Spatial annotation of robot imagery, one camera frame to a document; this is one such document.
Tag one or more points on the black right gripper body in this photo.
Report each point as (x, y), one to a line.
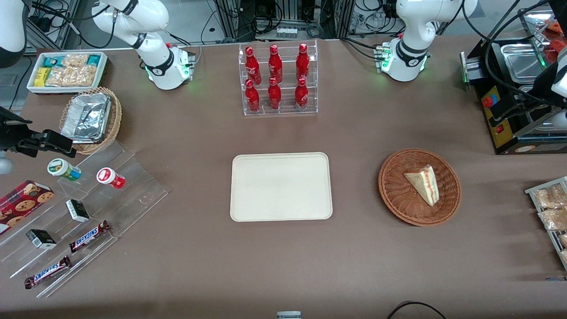
(9, 132)

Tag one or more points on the triangular sandwich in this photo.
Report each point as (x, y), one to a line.
(423, 184)

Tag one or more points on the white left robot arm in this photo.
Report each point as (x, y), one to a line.
(416, 44)

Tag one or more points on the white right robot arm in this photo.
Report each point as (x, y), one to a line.
(155, 17)

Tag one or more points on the oval light wicker basket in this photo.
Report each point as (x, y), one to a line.
(114, 119)

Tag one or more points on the round brown wicker basket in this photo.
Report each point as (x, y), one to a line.
(398, 195)

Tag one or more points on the beige rectangular tray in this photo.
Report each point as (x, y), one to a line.
(281, 186)

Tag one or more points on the black food warmer machine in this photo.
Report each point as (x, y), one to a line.
(500, 133)

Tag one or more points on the green lid snack cup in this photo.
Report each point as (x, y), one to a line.
(60, 167)

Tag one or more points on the stacked aluminium foil trays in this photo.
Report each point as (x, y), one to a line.
(86, 117)

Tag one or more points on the steel warmer pan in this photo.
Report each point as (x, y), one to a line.
(522, 62)

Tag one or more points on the red lid snack cup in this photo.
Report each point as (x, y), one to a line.
(108, 176)

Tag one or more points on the red sausage in warmer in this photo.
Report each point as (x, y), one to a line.
(559, 48)

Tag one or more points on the yellow snack packet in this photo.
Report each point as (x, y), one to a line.
(41, 76)

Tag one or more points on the large rice cracker bag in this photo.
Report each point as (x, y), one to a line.
(73, 76)

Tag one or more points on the red cookie box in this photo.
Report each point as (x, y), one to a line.
(22, 204)

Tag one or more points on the small black box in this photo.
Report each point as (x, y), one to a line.
(40, 239)
(77, 210)

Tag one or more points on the teal snack packet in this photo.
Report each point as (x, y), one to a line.
(94, 60)
(52, 61)

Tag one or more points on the small rice cracker bag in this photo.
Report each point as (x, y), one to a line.
(75, 60)

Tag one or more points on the white plastic snack bin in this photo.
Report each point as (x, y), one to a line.
(102, 71)

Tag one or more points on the clear acrylic stepped display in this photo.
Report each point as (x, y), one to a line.
(133, 186)

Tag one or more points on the clear bag of snacks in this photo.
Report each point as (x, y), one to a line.
(549, 197)
(553, 219)

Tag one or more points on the Snickers chocolate bar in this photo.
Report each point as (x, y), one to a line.
(48, 272)
(88, 236)

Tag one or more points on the red cola bottle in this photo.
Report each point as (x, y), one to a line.
(302, 64)
(252, 66)
(252, 98)
(301, 95)
(274, 96)
(275, 64)

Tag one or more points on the clear acrylic bottle rack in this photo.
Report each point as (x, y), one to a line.
(285, 106)

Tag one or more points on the white power strip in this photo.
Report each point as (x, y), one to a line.
(287, 32)

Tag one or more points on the grey white edge object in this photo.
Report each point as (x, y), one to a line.
(289, 315)

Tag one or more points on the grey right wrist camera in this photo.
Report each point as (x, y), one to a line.
(4, 164)

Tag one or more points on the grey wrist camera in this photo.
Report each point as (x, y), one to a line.
(4, 164)
(560, 120)

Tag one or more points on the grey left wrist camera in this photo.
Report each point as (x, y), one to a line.
(560, 120)

